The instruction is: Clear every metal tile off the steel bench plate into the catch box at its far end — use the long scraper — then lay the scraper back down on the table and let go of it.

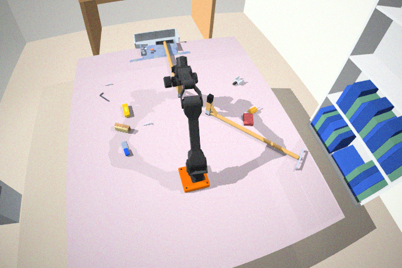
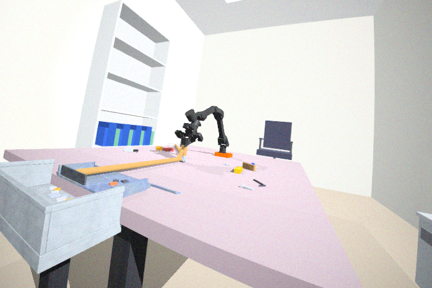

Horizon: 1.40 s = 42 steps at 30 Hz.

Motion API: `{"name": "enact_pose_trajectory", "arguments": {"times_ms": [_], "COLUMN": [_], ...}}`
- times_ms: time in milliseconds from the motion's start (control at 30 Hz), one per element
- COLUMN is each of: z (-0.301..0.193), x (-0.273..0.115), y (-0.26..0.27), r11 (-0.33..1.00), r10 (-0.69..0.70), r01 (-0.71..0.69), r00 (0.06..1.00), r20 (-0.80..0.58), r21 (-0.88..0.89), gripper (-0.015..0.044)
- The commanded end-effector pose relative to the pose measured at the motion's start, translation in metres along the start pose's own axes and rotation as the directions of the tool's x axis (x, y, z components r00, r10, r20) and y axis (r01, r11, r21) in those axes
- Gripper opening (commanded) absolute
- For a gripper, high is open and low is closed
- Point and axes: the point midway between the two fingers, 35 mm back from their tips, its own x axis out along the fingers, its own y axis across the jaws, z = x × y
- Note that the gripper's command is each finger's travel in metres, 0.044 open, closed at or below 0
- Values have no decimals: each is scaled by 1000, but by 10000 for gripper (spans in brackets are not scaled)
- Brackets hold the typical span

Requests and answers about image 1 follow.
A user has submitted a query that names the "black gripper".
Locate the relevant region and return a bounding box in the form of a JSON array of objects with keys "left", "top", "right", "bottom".
[{"left": 163, "top": 73, "right": 198, "bottom": 88}]

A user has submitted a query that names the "yellow rectangular block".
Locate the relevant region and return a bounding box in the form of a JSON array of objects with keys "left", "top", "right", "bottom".
[{"left": 122, "top": 103, "right": 131, "bottom": 117}]

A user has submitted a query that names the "long scraper with wooden handle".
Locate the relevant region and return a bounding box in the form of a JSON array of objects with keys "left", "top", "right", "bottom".
[{"left": 156, "top": 40, "right": 182, "bottom": 98}]

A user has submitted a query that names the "red rectangular tile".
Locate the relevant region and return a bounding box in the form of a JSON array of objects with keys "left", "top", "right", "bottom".
[{"left": 243, "top": 113, "right": 254, "bottom": 126}]

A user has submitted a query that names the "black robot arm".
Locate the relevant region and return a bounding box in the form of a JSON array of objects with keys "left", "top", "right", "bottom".
[{"left": 171, "top": 56, "right": 208, "bottom": 183}]

